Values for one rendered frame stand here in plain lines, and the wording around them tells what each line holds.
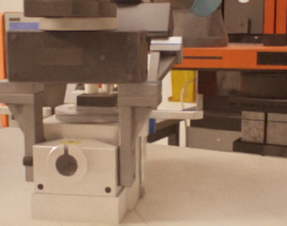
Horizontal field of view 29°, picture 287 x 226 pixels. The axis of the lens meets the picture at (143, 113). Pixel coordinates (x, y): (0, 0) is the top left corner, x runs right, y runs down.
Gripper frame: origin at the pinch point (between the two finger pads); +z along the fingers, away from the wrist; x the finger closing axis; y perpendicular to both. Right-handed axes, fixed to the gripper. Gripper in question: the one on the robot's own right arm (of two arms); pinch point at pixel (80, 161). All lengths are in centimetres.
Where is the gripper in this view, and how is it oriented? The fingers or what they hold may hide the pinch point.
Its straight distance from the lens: 56.5
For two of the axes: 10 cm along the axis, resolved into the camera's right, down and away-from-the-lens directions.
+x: -9.9, -0.3, 1.6
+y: 1.6, -1.6, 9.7
